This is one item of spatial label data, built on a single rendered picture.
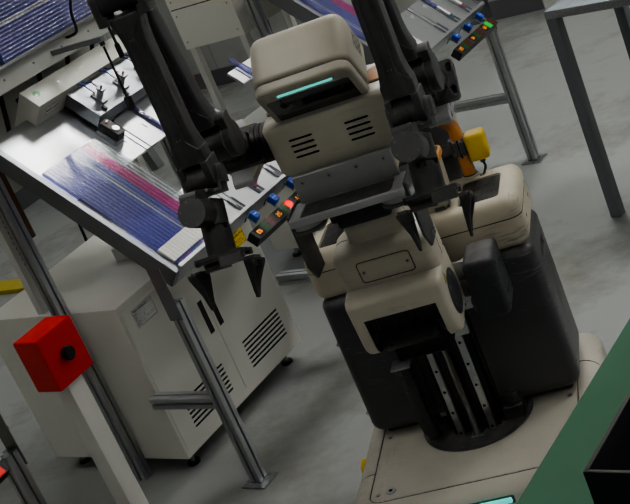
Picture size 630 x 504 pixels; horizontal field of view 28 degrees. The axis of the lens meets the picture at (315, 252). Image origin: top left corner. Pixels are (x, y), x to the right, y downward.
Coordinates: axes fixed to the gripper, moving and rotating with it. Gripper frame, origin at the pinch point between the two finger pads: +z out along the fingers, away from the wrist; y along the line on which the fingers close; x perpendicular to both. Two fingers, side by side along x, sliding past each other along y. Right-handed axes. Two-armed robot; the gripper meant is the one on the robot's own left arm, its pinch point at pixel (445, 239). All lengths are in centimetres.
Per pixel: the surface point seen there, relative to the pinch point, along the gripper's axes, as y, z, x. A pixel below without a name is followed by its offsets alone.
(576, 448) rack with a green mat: 19, 33, -63
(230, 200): -82, -36, 137
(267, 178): -73, -41, 151
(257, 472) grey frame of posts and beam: -95, 46, 131
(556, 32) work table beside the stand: 23, -66, 207
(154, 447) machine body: -133, 32, 148
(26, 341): -127, -8, 74
